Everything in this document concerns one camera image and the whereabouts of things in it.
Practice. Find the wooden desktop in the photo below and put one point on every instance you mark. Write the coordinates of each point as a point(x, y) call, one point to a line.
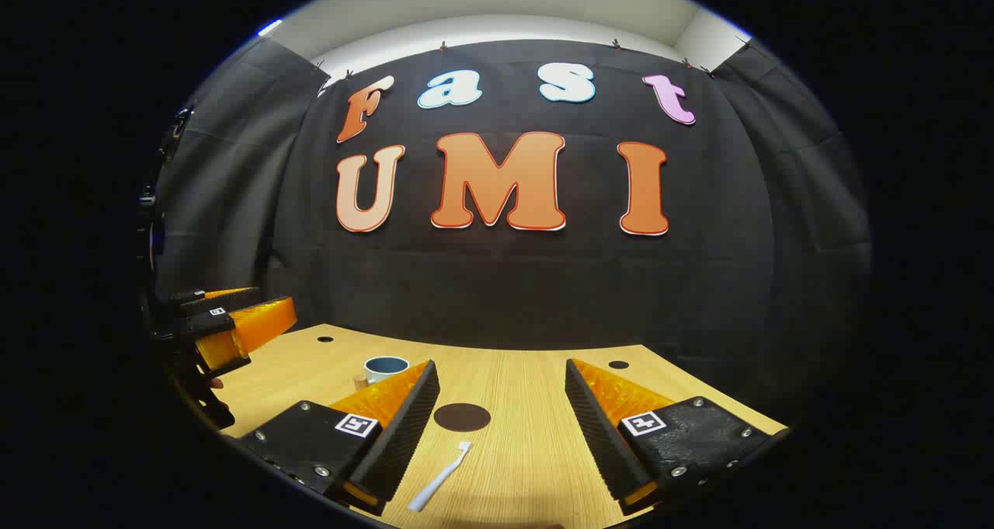
point(512, 475)

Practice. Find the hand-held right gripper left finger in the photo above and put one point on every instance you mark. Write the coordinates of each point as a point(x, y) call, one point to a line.
point(408, 436)

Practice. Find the pale green cup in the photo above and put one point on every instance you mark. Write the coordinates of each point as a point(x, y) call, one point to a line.
point(386, 370)

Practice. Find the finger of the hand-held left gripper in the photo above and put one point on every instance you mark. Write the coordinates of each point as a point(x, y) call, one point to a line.
point(256, 327)
point(225, 300)

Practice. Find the ceiling light strip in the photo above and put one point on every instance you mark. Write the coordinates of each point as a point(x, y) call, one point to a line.
point(269, 26)

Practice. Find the round dark brown coaster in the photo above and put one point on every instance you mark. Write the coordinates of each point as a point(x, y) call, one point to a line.
point(462, 418)

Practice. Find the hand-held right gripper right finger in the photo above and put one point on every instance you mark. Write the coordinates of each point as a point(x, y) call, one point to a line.
point(598, 436)

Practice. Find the white toothbrush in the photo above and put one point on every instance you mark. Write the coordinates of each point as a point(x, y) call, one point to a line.
point(439, 478)

